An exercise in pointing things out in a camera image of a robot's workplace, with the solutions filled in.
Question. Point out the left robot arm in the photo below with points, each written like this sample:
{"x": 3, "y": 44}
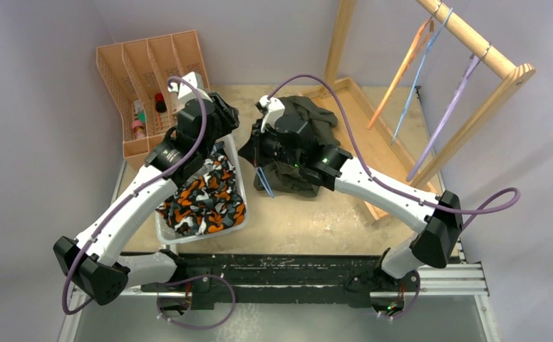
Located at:
{"x": 93, "y": 261}

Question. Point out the orange camouflage shorts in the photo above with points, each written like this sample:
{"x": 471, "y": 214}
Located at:
{"x": 208, "y": 203}

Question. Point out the peach plastic desk organizer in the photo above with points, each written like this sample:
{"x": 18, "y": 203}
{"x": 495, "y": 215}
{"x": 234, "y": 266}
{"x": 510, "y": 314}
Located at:
{"x": 134, "y": 71}

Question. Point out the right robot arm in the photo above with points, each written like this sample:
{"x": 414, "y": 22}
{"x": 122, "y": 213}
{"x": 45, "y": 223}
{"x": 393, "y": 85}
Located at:
{"x": 430, "y": 216}

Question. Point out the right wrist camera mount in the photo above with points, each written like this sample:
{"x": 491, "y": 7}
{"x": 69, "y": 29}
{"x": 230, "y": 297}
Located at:
{"x": 272, "y": 109}

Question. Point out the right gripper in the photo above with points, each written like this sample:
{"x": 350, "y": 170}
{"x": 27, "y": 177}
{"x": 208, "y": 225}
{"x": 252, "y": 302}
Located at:
{"x": 253, "y": 152}

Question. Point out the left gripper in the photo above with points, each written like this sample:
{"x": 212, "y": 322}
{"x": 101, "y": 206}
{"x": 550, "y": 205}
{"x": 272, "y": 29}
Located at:
{"x": 228, "y": 115}

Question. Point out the lilac plastic hanger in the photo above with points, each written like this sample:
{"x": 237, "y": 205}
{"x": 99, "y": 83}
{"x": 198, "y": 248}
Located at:
{"x": 472, "y": 65}

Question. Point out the white plastic basket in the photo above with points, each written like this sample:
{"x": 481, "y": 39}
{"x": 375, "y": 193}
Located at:
{"x": 167, "y": 235}

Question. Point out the orange hanger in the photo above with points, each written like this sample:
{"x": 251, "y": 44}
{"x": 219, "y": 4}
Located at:
{"x": 422, "y": 36}

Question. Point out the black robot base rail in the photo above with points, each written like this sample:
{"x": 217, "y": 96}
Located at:
{"x": 209, "y": 279}

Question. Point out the red black marker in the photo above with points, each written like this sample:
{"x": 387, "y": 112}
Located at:
{"x": 160, "y": 104}

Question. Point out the olive green shorts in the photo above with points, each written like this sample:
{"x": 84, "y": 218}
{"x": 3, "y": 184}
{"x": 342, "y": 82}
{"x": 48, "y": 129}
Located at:
{"x": 285, "y": 178}

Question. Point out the pink small bottle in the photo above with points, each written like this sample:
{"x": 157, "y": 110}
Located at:
{"x": 138, "y": 129}

